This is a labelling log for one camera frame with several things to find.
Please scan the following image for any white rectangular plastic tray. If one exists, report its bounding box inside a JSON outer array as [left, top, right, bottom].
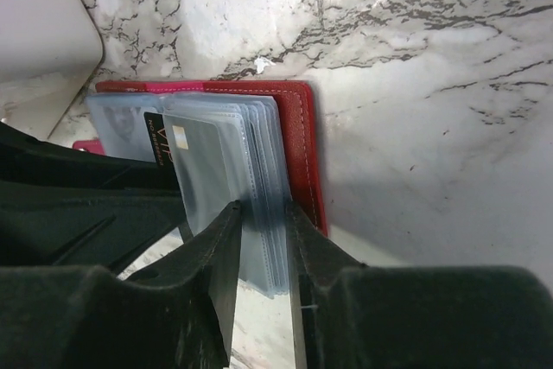
[[1, 0, 103, 139]]

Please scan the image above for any silver diamond VIP card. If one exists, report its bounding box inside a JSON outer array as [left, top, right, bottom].
[[86, 92, 161, 162]]

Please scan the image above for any red leather card holder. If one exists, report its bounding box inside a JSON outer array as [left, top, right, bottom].
[[76, 80, 327, 297]]

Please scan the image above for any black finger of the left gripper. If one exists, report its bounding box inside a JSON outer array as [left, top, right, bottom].
[[1, 124, 187, 274]]

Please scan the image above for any black VIP card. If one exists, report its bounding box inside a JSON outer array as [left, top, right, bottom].
[[143, 111, 174, 169]]

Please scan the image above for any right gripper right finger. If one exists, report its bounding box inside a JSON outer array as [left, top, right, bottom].
[[286, 202, 552, 368]]

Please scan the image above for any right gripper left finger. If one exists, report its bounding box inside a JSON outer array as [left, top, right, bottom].
[[1, 201, 241, 368]]

